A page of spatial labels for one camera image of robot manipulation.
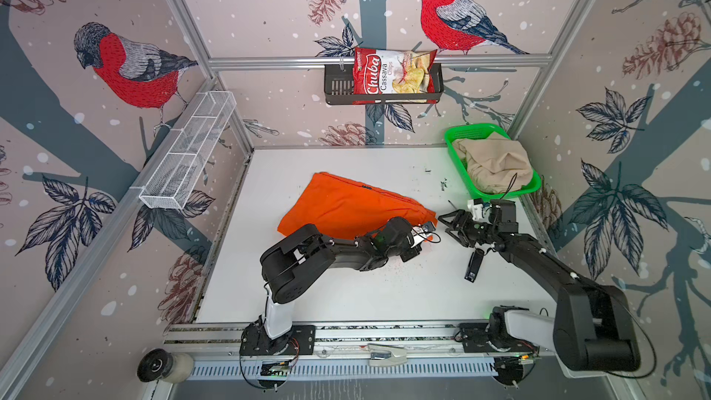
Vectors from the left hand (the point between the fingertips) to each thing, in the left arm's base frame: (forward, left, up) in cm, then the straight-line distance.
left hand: (422, 237), depth 86 cm
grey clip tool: (-30, +13, -5) cm, 33 cm away
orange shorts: (+15, +25, -7) cm, 30 cm away
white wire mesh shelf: (+5, +69, +23) cm, 73 cm away
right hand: (+2, -6, +3) cm, 7 cm away
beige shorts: (+27, -30, +5) cm, 41 cm away
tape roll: (-32, +65, +4) cm, 73 cm away
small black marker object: (-8, -16, -3) cm, 18 cm away
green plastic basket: (+19, -43, +2) cm, 47 cm away
